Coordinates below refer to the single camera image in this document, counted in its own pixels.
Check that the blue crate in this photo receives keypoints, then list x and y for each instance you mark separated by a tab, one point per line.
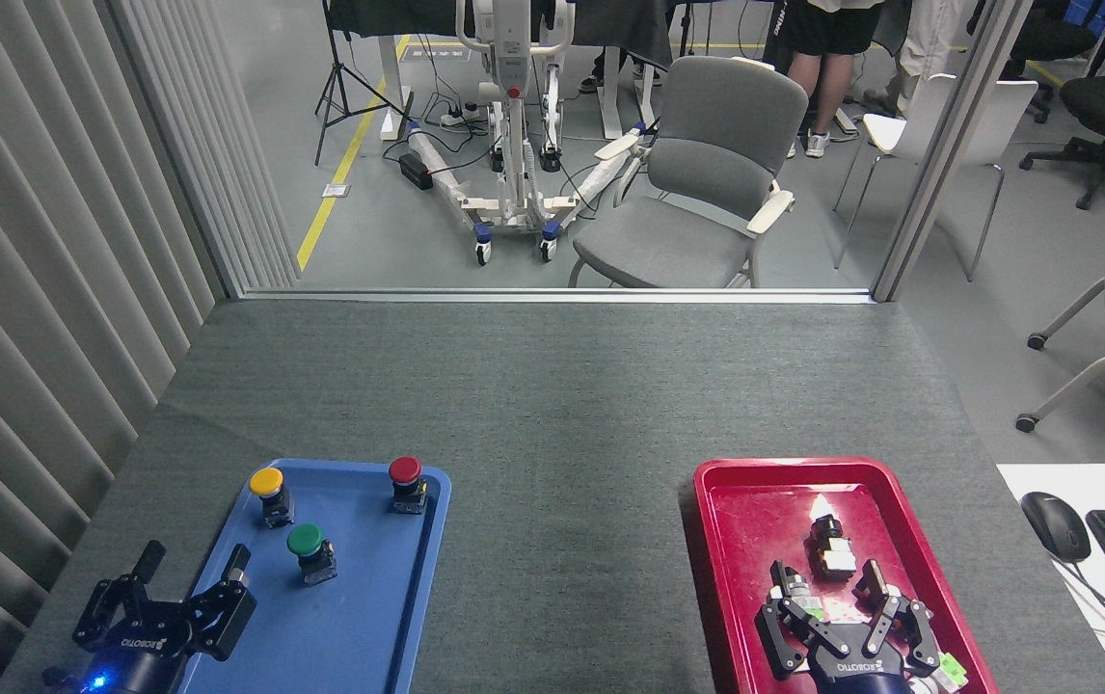
1088	12

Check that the black tripod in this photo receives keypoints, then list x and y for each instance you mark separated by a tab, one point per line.
336	77

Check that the white chair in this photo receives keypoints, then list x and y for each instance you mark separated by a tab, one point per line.
996	125

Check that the yellow push button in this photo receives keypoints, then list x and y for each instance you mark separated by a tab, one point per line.
266	481

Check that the white power strip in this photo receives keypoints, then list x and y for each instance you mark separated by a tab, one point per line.
461	117

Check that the grey armchair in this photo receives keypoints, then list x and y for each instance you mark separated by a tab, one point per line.
716	173

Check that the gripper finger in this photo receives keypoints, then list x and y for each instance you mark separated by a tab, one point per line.
225	617
784	636
114	607
909	631

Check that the person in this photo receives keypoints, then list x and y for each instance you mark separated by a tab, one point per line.
929	39
827	29

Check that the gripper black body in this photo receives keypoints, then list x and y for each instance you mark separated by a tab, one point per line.
133	655
856	670

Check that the white stand on wheels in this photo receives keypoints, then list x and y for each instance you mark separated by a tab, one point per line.
514	58

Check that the green push button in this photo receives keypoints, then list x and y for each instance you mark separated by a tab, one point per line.
305	540

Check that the black power brick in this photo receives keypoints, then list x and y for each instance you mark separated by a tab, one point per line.
415	171

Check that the floor socket plate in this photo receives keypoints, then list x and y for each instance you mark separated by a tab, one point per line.
336	190

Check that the silver post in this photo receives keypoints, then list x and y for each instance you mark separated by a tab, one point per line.
948	145

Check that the black computer mouse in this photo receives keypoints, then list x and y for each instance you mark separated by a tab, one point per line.
1054	525

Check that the green white switch block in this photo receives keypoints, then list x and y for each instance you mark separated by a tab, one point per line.
951	667

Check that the white desk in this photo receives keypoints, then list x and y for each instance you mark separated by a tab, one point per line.
1044	477

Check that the red plastic tray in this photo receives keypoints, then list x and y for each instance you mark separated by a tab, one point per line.
755	520

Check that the blue plastic tray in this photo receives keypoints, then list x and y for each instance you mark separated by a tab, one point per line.
369	598

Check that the black knob switch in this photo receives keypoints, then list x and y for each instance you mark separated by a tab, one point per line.
832	554

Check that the silver table edge rail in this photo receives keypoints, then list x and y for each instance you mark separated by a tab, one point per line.
552	296

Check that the red push button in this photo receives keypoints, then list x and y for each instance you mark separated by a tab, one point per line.
405	469

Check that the green white switch silver knob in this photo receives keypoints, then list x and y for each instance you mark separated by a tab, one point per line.
811	607

